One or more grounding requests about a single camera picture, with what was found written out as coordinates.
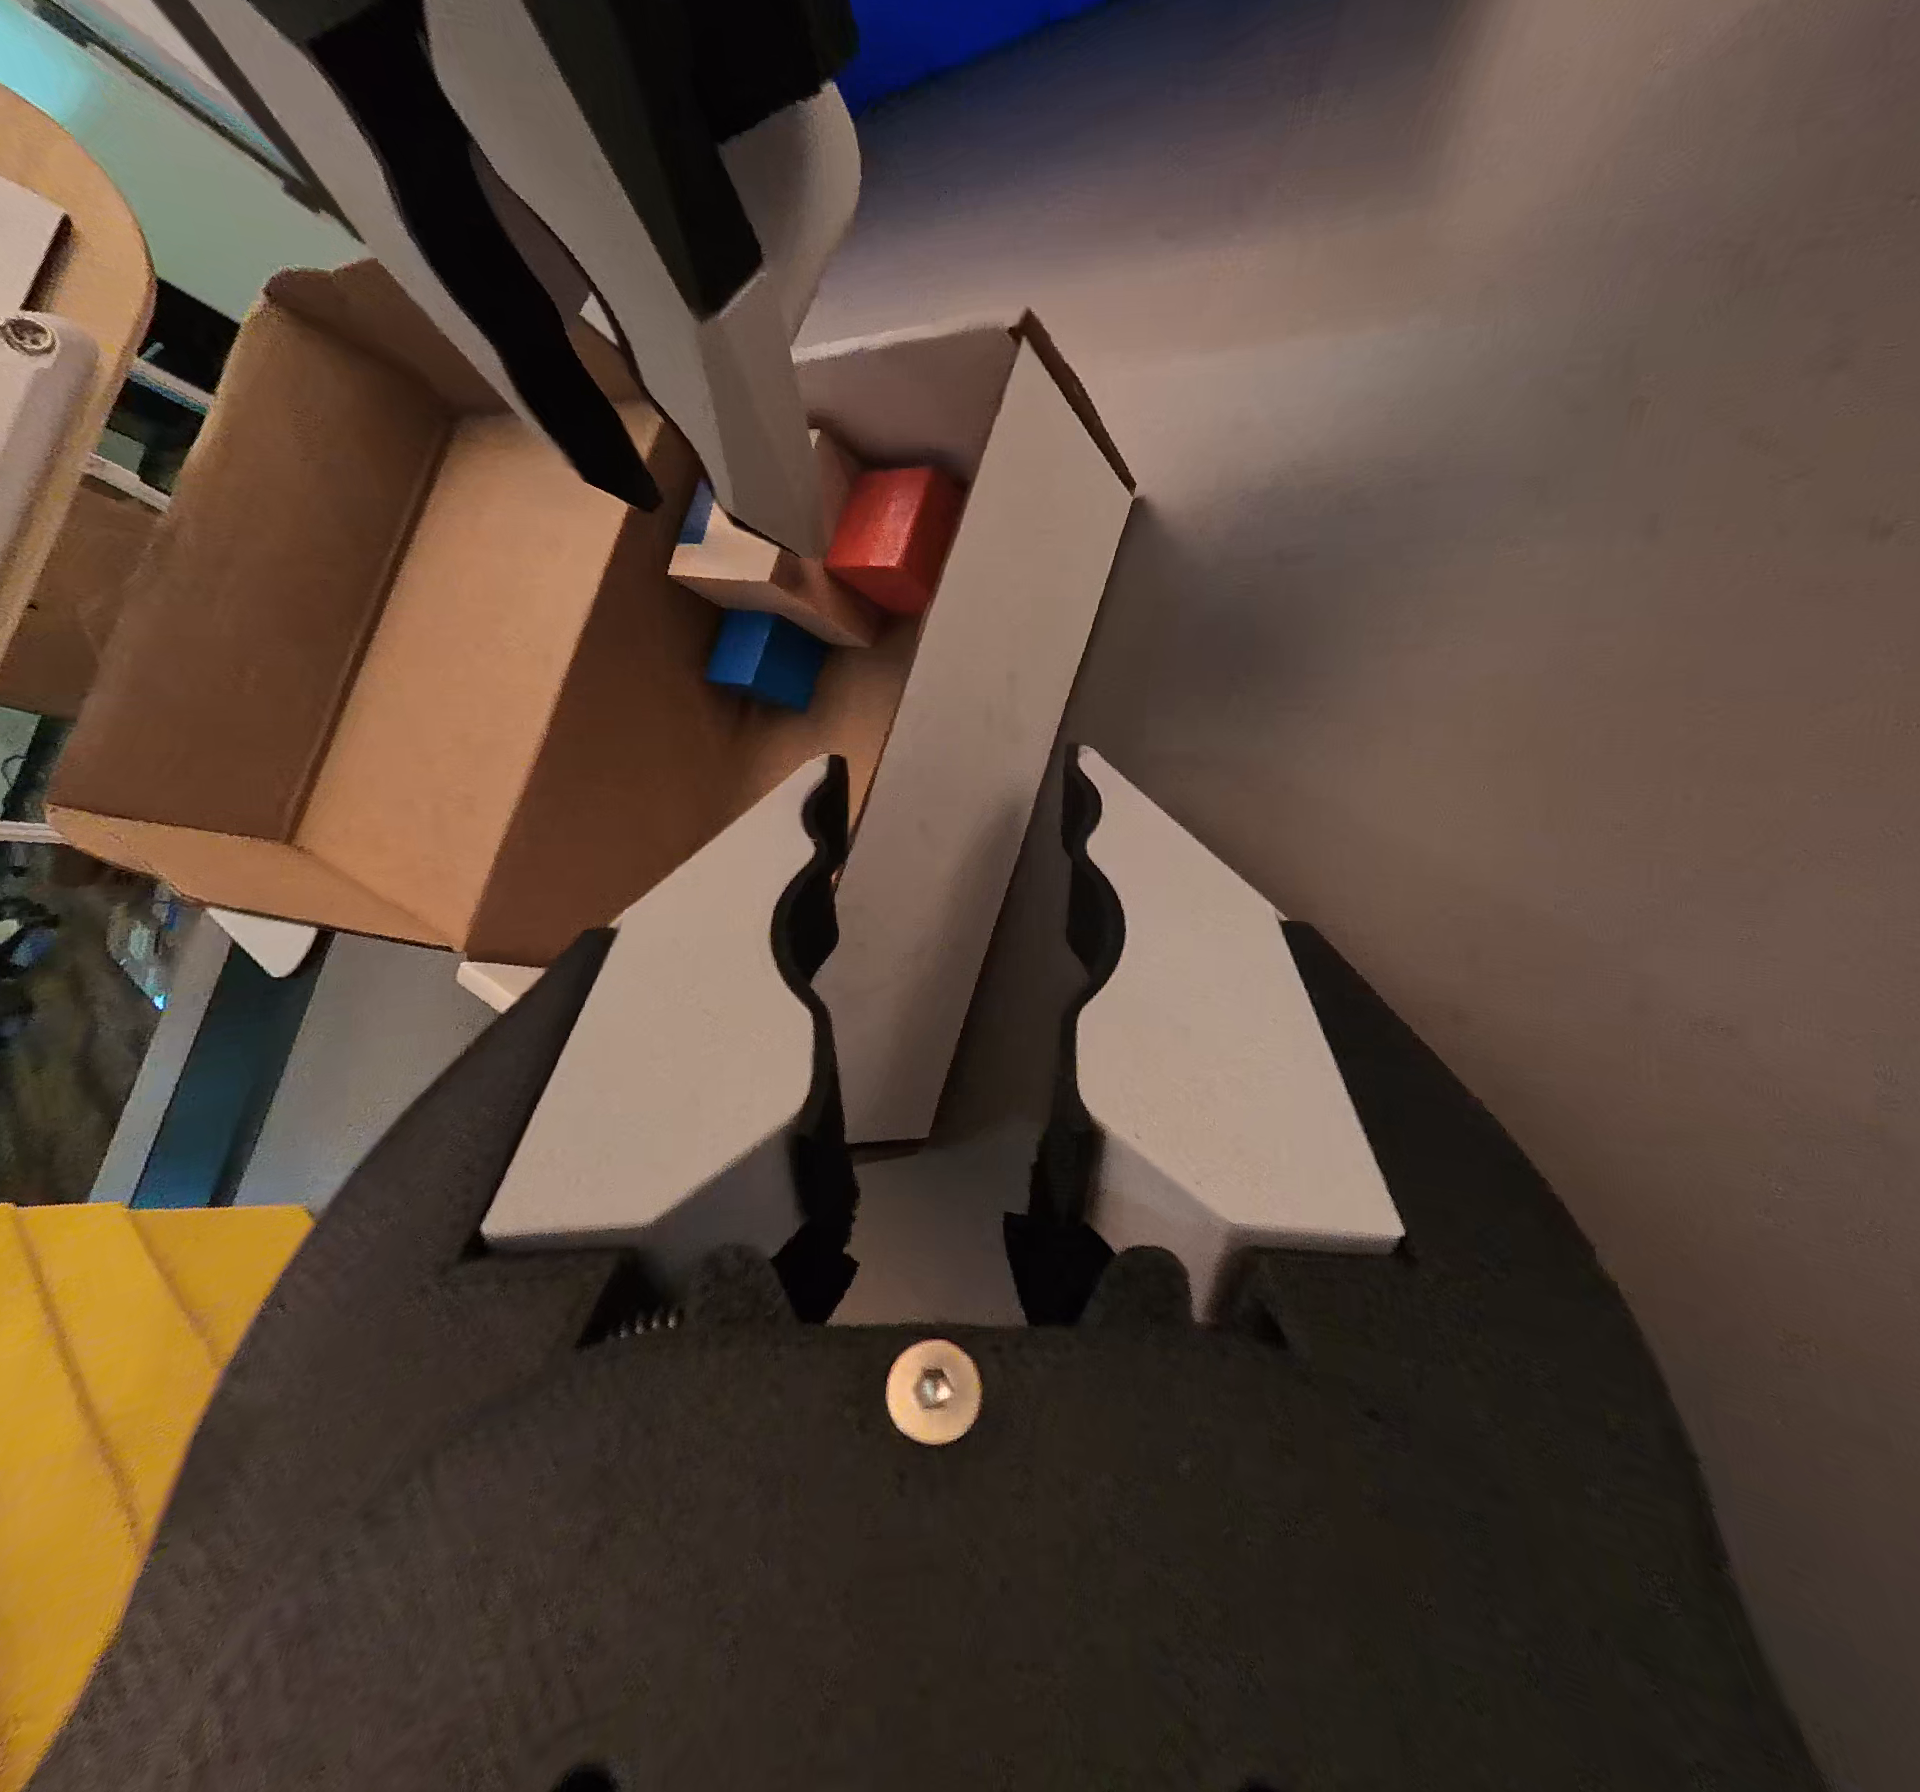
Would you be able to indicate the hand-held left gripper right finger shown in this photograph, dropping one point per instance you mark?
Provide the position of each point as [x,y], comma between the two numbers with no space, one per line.
[1231,1087]

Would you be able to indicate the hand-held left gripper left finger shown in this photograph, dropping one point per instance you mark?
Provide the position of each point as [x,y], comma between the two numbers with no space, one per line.
[661,1072]

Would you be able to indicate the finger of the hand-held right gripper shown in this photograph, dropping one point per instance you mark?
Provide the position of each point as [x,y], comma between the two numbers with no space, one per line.
[705,397]
[300,127]

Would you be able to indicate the blue cube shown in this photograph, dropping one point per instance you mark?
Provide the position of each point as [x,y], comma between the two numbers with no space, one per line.
[764,660]
[695,512]

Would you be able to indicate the pale wooden cube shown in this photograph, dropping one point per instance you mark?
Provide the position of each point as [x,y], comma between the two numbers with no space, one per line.
[735,570]

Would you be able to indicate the red cube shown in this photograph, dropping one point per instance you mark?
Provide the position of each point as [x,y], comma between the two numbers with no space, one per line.
[893,533]

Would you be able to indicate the white cardboard box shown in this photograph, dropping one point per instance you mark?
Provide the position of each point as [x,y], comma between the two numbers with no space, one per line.
[451,654]

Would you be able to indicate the yellow plastic bin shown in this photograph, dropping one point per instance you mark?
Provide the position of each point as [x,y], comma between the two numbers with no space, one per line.
[105,1372]

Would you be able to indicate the glass sliding door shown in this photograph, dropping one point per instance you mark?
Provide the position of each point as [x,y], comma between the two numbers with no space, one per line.
[166,157]

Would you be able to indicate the white metal plate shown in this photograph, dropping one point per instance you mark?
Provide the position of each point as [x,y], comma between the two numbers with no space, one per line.
[276,940]

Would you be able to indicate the white instruction board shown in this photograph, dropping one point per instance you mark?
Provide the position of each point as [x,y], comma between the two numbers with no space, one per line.
[37,442]

